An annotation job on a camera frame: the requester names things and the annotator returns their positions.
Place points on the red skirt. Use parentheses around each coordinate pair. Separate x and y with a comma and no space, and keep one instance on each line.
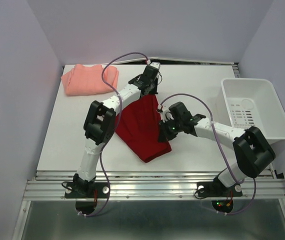
(139,128)

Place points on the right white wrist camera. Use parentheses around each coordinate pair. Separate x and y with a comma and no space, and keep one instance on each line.
(165,114)

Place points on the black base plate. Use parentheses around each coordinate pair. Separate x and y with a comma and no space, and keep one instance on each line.
(100,190)
(211,189)

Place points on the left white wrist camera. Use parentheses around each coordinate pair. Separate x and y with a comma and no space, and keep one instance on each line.
(155,65)

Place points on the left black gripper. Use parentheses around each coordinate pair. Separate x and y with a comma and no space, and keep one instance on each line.
(153,91)

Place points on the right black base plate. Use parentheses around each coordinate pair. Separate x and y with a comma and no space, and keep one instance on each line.
(211,189)

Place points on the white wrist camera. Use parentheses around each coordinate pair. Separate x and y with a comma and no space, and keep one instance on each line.
(155,65)
(165,114)

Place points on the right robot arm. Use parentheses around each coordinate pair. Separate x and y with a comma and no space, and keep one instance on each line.
(252,151)

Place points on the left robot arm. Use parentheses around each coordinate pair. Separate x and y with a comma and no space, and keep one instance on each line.
(100,124)

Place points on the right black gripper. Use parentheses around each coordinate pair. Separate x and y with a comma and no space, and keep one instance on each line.
(163,135)

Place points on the white backdrop board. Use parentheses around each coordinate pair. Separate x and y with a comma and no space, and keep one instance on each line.
(171,61)

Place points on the aluminium rail frame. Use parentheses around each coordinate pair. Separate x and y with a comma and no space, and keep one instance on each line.
(147,201)

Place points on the white plastic bin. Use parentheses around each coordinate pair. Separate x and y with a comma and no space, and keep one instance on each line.
(246,102)

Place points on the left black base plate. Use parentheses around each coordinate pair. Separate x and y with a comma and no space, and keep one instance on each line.
(100,190)

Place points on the pink pleated skirt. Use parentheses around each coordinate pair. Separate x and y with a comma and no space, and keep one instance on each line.
(85,81)

